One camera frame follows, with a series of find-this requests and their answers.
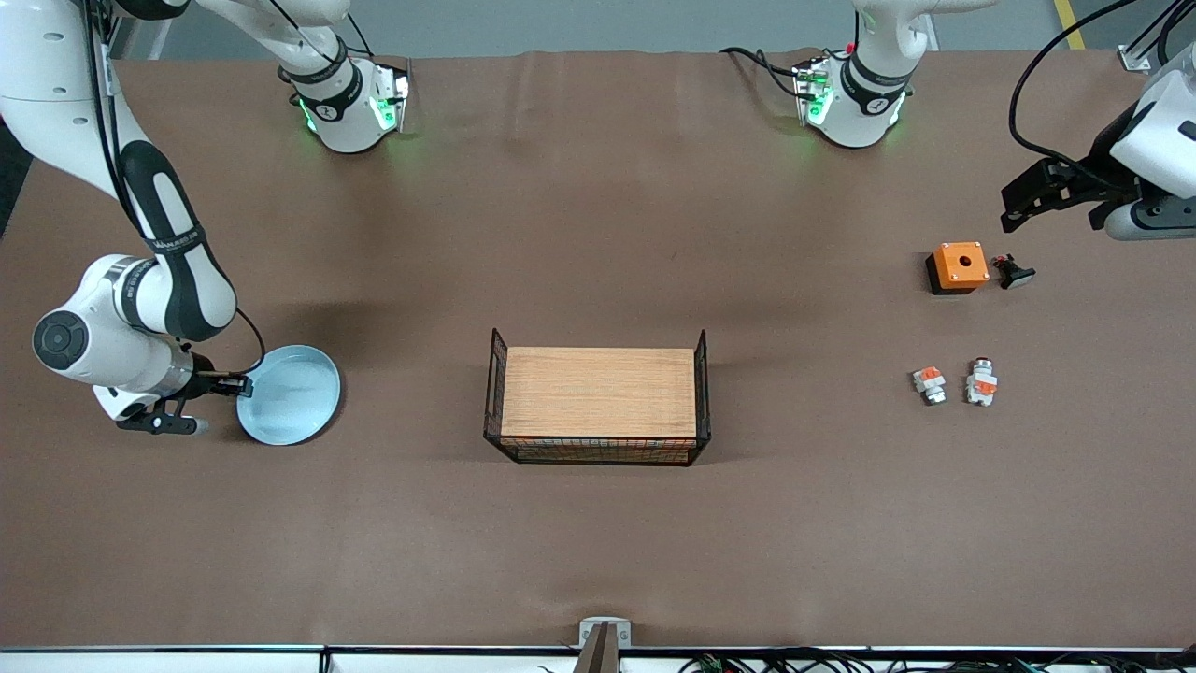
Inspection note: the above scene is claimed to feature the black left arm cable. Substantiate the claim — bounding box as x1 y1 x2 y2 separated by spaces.
1007 0 1143 190

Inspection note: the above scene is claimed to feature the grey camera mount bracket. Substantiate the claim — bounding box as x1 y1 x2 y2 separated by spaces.
572 617 633 673

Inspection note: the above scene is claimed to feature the black push button head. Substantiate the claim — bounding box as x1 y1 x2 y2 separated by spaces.
990 252 1037 291

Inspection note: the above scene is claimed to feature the aluminium frame profile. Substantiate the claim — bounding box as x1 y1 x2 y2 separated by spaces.
1118 0 1196 72

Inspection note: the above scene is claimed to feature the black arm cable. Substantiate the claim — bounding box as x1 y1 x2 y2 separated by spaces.
82 0 268 377
1007 0 1143 190

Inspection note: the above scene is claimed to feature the light blue round plate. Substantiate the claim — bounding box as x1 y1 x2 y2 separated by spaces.
235 344 343 447

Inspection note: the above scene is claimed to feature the orange button enclosure box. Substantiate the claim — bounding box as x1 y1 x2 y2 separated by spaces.
926 241 990 296

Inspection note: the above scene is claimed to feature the black base power cable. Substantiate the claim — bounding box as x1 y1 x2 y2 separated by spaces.
719 46 806 100

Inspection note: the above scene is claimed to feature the black cable tangle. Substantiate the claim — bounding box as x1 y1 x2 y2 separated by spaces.
680 648 1196 673

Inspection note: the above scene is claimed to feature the wooden board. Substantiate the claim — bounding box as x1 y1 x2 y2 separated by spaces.
501 347 698 438

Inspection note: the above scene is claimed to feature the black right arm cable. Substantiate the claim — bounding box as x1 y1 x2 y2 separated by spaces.
82 0 268 377

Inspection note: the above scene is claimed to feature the white table edge rail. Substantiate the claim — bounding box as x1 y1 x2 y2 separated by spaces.
0 645 1196 673

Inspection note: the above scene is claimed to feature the brown table cover sheet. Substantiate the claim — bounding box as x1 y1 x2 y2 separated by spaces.
0 49 1196 651

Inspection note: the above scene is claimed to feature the wooden tray with wire sides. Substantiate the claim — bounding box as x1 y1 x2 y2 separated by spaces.
483 327 712 467

